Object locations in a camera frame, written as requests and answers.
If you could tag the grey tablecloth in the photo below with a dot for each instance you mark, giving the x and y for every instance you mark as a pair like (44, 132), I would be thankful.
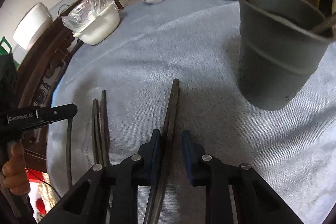
(197, 42)

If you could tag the person left hand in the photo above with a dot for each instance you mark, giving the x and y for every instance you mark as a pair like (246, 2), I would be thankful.
(14, 173)

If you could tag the green thermos jug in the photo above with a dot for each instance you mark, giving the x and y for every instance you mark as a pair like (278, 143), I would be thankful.
(5, 47)

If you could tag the white rice cooker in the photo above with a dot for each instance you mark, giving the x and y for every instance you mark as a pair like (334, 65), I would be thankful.
(32, 26)

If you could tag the dark chopstick apart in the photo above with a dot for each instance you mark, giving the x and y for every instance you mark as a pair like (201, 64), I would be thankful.
(329, 22)

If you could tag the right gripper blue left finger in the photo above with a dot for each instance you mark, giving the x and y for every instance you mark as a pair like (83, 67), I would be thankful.
(149, 159)

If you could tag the dark wooden sideboard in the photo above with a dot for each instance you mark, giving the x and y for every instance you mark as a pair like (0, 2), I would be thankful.
(38, 76)

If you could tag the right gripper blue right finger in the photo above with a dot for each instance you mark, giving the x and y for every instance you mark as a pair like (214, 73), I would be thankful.
(192, 153)

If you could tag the white pot with plastic bag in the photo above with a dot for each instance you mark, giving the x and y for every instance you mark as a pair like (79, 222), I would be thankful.
(92, 21)

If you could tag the grey metal utensil holder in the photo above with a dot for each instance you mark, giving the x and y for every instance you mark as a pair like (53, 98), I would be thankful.
(278, 51)

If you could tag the brown chopstick bundle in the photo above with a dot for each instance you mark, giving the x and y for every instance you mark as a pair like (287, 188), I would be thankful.
(158, 189)
(100, 131)

